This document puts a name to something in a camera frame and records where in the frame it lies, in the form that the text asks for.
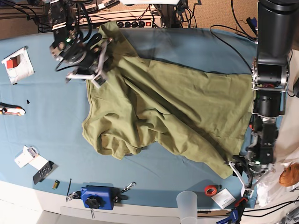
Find small green battery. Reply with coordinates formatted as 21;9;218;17
52;180;60;189

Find blue black clamp handle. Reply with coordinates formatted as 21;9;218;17
246;17;257;35

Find red tape roll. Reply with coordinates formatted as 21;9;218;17
204;185;217;197

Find small red box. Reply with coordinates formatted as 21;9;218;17
6;57;19;69

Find white power strip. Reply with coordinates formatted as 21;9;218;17
89;9;162;28

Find olive green t-shirt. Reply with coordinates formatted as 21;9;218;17
82;22;252;179

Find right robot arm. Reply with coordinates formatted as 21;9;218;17
48;0;113;88

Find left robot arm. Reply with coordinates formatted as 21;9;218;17
227;0;299;199

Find translucent plastic cup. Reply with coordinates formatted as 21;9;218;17
176;191;198;224

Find white paper note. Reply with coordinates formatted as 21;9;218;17
212;189;235;209

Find blue table cloth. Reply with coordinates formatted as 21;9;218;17
0;28;256;209

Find silver carabiner clip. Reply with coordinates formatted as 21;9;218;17
120;182;136;194

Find blue clamp mount block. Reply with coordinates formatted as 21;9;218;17
81;185;114;210

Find blue orange bar clamp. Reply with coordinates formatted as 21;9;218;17
216;197;248;224

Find orange white utility knife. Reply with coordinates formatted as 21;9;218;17
0;103;26;116

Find black remote control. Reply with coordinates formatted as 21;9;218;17
33;161;55;185

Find white card packet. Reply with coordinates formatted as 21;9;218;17
14;146;49;170

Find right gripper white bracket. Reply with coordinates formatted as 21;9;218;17
65;37;117;88

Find black mouse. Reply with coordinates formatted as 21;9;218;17
293;78;299;98

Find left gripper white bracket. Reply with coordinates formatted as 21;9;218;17
225;155;275;198

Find brown wooden object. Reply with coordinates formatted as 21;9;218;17
279;163;299;187

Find white plastic bag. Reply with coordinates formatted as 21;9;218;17
257;149;299;207

